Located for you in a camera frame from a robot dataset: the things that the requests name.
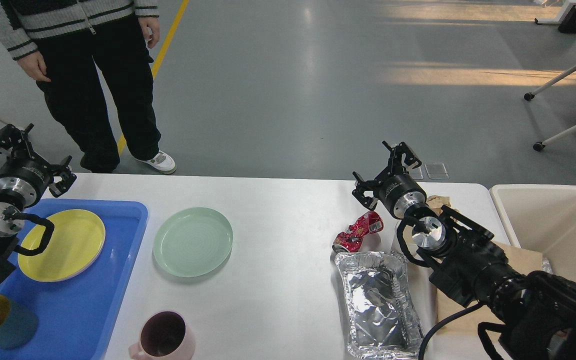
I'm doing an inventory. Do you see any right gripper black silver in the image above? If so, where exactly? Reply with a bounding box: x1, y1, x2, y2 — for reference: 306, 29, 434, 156
352, 140, 428, 220

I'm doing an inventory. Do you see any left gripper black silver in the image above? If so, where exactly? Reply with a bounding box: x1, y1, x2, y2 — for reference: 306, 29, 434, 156
0, 123, 77, 208

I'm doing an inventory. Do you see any pink mug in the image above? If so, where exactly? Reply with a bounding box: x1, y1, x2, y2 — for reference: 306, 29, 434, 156
128, 310, 196, 360

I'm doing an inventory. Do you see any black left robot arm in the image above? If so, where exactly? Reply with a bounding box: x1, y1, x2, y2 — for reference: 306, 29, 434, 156
0, 124, 76, 284

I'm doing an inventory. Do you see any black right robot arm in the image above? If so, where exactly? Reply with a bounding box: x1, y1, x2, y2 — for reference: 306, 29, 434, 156
352, 142, 576, 360

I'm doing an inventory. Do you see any crumpled brown paper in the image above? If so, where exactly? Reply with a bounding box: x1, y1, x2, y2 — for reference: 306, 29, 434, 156
425, 194, 451, 216

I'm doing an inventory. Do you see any crushed red can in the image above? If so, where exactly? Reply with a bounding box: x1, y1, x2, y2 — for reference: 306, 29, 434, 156
331, 210, 384, 253

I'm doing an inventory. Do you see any yellow plate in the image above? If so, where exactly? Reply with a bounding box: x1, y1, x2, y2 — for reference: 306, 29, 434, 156
17, 209, 106, 283

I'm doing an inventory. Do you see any person in grey sweater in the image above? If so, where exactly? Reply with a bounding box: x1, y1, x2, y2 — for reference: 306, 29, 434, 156
0, 0, 177, 174

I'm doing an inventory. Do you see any aluminium foil tray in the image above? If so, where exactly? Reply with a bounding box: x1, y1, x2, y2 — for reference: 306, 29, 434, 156
334, 251, 425, 360

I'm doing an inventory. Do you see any blue plastic tray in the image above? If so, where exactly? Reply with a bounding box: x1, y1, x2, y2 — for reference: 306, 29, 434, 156
0, 199, 148, 360

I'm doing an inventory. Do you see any teal yellow cup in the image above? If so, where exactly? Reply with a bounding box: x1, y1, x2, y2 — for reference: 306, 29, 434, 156
0, 294, 39, 350

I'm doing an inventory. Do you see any green plate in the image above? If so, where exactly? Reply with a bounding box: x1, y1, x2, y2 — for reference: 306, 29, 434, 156
152, 207, 234, 278

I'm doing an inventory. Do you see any beige plastic bin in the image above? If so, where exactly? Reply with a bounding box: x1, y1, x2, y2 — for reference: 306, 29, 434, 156
490, 184, 576, 282

